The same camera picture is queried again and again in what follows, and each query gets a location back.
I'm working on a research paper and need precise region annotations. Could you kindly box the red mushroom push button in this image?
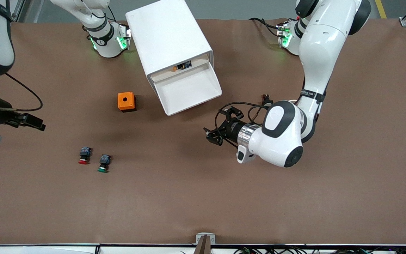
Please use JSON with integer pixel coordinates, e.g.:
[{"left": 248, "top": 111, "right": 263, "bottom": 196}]
[{"left": 78, "top": 147, "right": 92, "bottom": 165}]

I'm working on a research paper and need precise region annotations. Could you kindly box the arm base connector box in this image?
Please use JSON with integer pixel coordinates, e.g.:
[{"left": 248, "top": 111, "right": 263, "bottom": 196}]
[
  {"left": 118, "top": 23, "right": 132, "bottom": 50},
  {"left": 277, "top": 21, "right": 292, "bottom": 48}
]

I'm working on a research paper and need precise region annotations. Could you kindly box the green mushroom push button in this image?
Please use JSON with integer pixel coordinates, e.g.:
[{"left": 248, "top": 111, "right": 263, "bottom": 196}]
[{"left": 98, "top": 154, "right": 112, "bottom": 173}]

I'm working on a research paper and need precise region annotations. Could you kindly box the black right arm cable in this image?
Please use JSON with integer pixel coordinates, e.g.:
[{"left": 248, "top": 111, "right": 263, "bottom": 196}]
[{"left": 0, "top": 72, "right": 44, "bottom": 113}]

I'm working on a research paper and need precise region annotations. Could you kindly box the yellow and black switch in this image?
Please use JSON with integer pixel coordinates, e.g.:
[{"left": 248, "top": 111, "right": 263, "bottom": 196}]
[{"left": 172, "top": 61, "right": 192, "bottom": 72}]

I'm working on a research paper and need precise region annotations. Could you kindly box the orange button enclosure box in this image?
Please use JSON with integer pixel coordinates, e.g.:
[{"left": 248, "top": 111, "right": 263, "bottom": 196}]
[{"left": 117, "top": 92, "right": 136, "bottom": 113}]

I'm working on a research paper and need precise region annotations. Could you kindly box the black base cable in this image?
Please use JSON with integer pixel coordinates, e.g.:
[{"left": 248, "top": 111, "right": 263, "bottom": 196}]
[{"left": 249, "top": 17, "right": 282, "bottom": 37}]

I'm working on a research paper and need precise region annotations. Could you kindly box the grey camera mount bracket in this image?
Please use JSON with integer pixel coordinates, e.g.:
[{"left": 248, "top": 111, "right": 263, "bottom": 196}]
[{"left": 194, "top": 233, "right": 216, "bottom": 254}]

